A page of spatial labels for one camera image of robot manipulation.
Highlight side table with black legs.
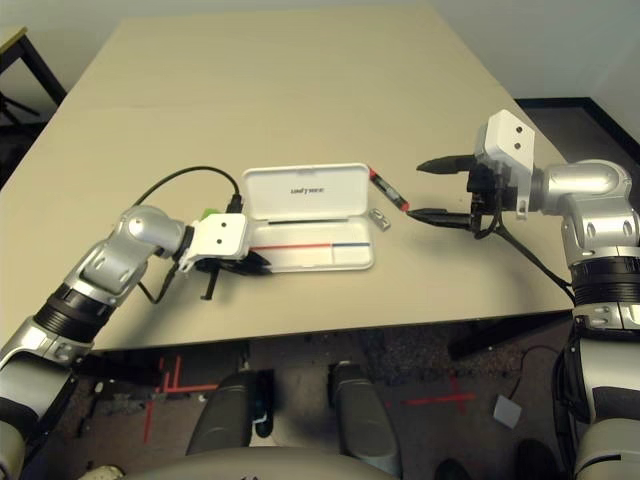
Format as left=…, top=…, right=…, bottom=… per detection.
left=0, top=25, right=68, bottom=121

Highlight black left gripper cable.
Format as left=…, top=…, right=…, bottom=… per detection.
left=138, top=259, right=181, bottom=305

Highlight black table frame bar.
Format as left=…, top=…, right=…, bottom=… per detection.
left=74, top=352, right=166, bottom=394

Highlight black left camera cable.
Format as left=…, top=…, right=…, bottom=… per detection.
left=133, top=166, right=246, bottom=214

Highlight grey robot torso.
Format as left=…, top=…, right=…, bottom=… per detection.
left=117, top=446, right=401, bottom=480

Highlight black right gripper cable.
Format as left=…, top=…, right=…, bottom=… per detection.
left=469, top=209, right=576, bottom=296

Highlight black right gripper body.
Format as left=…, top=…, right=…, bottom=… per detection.
left=466, top=159, right=519, bottom=236

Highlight grey robot right leg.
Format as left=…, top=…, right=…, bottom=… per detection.
left=327, top=360, right=403, bottom=479

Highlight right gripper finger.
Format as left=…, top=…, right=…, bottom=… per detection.
left=405, top=207, right=474, bottom=230
left=417, top=154, right=476, bottom=175

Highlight white plastic pencil case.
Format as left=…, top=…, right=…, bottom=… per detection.
left=241, top=161, right=376, bottom=274

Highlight red tape lines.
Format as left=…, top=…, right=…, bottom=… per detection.
left=143, top=355, right=221, bottom=444

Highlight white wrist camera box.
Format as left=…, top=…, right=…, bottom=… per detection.
left=177, top=213, right=249, bottom=274
left=473, top=110, right=537, bottom=221

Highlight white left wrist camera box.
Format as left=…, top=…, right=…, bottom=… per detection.
left=177, top=213, right=249, bottom=274

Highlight grey robot left leg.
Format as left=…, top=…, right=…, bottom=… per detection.
left=187, top=372, right=275, bottom=456

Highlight grey robot leg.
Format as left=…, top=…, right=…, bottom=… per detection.
left=187, top=372, right=275, bottom=456
left=327, top=360, right=403, bottom=479

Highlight white shoe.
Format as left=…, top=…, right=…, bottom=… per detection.
left=87, top=464, right=126, bottom=480

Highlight black shoe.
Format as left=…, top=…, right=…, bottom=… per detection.
left=433, top=457, right=474, bottom=480
left=514, top=438, right=561, bottom=480

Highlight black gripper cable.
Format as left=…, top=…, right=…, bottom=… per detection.
left=138, top=259, right=181, bottom=305
left=469, top=209, right=576, bottom=296

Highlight red capped black marker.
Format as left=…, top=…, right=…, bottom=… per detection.
left=367, top=163, right=411, bottom=209

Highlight red tape cross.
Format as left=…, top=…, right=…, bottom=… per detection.
left=402, top=377, right=476, bottom=416

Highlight grey square floor pad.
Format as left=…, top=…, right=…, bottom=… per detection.
left=492, top=394, right=523, bottom=430

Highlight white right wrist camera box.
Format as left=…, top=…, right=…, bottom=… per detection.
left=473, top=110, right=537, bottom=221

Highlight thin black floor cable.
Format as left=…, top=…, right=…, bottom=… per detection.
left=509, top=344, right=569, bottom=401

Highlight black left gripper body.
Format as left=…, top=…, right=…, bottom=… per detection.
left=196, top=255, right=246, bottom=301

